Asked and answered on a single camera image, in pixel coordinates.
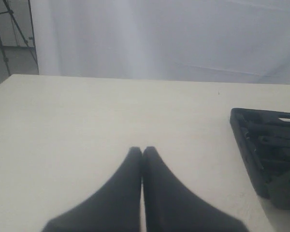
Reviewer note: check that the black plastic tool case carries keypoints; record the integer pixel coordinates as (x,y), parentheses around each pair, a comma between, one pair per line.
(263,138)

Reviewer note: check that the black tripod stand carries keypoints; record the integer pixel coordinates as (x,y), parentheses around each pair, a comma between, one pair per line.
(17,39)

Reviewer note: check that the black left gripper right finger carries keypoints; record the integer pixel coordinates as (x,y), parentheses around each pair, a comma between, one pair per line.
(171,207)

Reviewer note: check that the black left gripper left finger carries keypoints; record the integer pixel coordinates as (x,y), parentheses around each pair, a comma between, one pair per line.
(115,207)

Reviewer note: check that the white backdrop cloth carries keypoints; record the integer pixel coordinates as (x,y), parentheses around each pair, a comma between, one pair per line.
(245,41)

